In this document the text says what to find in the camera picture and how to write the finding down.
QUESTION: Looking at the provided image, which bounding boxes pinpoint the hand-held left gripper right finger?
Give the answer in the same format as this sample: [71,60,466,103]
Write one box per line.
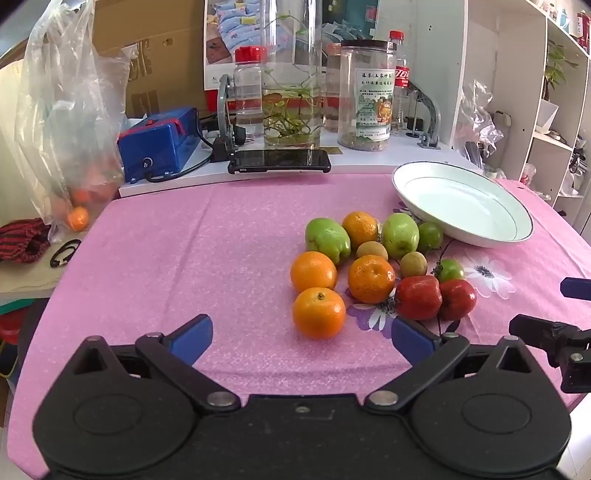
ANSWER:
[364,316,537,414]

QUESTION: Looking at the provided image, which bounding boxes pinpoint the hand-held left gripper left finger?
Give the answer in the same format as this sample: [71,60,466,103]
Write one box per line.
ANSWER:
[69,314,241,414]

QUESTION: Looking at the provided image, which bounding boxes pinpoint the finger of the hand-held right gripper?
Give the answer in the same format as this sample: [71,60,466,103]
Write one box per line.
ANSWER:
[508,314,591,394]
[560,277,591,301]

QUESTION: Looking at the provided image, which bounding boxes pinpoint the red tomato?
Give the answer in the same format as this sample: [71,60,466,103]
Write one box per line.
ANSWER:
[438,279,478,321]

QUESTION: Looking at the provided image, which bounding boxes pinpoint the orange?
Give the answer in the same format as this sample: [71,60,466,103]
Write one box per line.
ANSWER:
[292,287,347,341]
[290,250,339,294]
[347,255,397,304]
[342,211,380,250]

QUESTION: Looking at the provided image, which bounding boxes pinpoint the brown kiwi fruit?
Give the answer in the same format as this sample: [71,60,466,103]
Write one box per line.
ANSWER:
[355,241,389,261]
[400,251,428,278]

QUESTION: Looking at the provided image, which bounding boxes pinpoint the green tomato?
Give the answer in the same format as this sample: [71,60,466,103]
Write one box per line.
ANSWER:
[435,258,466,283]
[418,222,445,254]

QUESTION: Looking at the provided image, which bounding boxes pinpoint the green wax apple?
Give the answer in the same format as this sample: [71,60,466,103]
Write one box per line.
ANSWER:
[381,212,421,259]
[305,218,352,266]

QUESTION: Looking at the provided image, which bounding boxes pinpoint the white plate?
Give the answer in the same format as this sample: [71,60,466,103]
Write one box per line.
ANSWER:
[392,161,534,248]

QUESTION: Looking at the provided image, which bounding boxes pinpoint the pink flowered tablecloth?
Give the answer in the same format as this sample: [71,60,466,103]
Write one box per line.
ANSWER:
[7,173,591,480]

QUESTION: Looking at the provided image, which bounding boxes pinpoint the black clip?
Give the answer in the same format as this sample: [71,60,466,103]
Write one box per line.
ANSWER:
[50,239,82,268]

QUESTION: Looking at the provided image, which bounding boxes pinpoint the white plant pot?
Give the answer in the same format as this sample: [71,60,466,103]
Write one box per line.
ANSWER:
[531,99,560,136]

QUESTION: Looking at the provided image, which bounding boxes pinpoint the red plastic stool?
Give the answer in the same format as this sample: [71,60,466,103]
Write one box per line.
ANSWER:
[0,308,29,347]

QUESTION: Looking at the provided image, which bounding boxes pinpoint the crumpled clear plastic bag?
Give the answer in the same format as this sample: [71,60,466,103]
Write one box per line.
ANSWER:
[455,80,505,172]

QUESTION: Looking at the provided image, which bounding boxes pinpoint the black smartphone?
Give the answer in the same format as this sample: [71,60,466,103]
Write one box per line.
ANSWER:
[227,148,332,175]

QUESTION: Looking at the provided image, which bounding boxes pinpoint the blue device box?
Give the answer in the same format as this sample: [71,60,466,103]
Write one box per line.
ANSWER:
[117,107,200,184]

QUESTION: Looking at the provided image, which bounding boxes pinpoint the red black knitted cloth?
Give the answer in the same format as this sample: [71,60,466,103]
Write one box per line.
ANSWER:
[0,219,51,264]

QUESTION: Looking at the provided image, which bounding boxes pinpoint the grey metal stand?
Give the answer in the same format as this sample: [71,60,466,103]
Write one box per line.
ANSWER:
[406,83,443,150]
[216,74,249,161]

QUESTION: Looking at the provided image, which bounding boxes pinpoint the green potted plant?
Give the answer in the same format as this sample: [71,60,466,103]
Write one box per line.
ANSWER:
[542,39,579,102]

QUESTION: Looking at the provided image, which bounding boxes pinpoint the white shelf unit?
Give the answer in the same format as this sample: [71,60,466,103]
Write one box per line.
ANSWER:
[452,0,591,227]

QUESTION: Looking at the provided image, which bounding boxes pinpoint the labelled clear plastic jar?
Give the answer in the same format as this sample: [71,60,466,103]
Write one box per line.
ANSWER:
[337,41,398,152]

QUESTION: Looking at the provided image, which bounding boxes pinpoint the small red-capped clear bottle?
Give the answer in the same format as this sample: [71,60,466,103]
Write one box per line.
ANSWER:
[233,46,267,139]

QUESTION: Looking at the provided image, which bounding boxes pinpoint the red-labelled soda bottle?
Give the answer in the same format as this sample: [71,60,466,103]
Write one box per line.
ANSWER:
[388,30,412,137]

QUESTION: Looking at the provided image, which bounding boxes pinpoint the translucent plastic bag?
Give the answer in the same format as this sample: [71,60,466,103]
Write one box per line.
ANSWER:
[14,0,134,241]

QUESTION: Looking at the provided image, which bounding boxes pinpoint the tall glass plant vase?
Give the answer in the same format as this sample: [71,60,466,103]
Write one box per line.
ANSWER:
[261,0,323,149]

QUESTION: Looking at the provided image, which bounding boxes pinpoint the cardboard box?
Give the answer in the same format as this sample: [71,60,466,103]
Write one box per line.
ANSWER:
[91,0,208,121]

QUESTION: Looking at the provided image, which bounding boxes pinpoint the black cable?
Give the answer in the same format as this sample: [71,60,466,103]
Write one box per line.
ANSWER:
[144,148,218,180]

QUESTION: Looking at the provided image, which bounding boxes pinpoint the wall poster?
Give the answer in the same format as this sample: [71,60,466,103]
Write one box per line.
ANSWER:
[203,0,382,92]

